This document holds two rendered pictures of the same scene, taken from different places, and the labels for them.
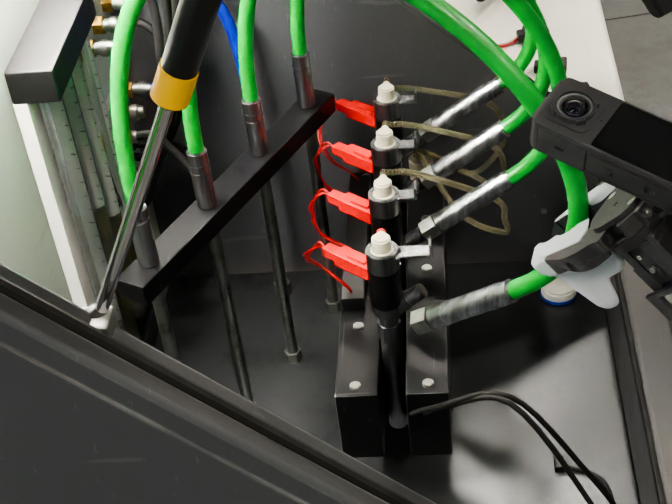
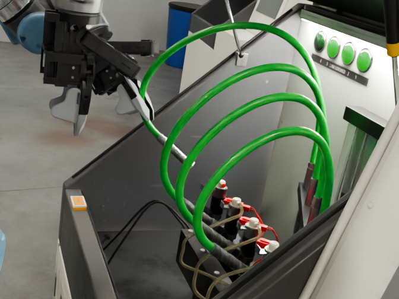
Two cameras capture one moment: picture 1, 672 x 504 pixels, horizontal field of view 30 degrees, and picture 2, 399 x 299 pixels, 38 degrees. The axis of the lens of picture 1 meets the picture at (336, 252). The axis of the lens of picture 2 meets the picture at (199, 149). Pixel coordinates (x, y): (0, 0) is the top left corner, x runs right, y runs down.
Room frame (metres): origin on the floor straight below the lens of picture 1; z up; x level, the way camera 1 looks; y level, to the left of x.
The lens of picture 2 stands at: (1.71, -0.61, 1.56)
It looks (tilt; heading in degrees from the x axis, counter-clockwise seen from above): 20 degrees down; 150
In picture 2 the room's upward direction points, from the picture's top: 10 degrees clockwise
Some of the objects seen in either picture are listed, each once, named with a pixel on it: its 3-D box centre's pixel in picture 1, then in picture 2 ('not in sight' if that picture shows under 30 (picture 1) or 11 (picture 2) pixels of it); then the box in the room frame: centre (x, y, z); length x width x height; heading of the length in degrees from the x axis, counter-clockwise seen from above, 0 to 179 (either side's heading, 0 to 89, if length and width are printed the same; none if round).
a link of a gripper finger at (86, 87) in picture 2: not in sight; (84, 88); (0.81, -0.33, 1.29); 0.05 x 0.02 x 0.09; 173
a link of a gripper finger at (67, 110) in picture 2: not in sight; (68, 112); (0.80, -0.35, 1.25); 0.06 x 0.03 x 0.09; 83
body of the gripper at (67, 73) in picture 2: not in sight; (70, 48); (0.79, -0.35, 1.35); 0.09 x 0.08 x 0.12; 83
